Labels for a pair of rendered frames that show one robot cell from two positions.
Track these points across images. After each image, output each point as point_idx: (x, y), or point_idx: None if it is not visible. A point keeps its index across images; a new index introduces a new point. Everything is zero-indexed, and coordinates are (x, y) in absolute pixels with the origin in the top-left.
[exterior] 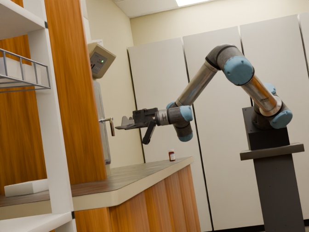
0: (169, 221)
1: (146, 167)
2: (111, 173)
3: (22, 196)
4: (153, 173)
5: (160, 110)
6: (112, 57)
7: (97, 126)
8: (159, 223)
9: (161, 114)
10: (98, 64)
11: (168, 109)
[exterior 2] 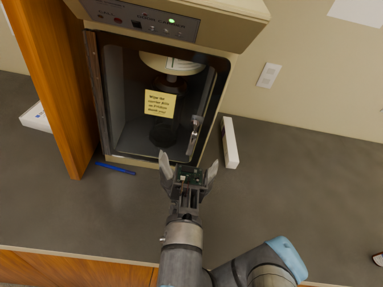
0: (143, 270)
1: (256, 219)
2: (229, 172)
3: (8, 120)
4: (5, 245)
5: (176, 225)
6: (234, 20)
7: (53, 132)
8: (75, 260)
9: (165, 230)
10: (157, 23)
11: (174, 247)
